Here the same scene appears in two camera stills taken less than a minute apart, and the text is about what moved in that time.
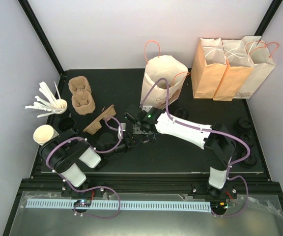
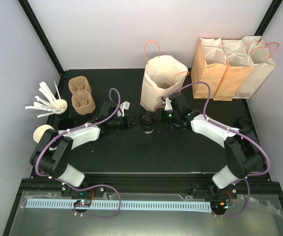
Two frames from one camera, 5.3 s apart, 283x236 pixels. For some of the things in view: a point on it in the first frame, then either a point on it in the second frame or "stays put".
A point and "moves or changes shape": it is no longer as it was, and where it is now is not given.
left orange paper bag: (208, 68) stays put
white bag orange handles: (263, 66) stays put
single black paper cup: (106, 141) moves or changes shape
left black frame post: (38, 30) stays put
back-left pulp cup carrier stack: (82, 101) stays put
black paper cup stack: (66, 126) stays put
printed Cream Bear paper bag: (176, 73) stays put
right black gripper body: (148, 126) -> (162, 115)
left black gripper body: (123, 147) -> (120, 125)
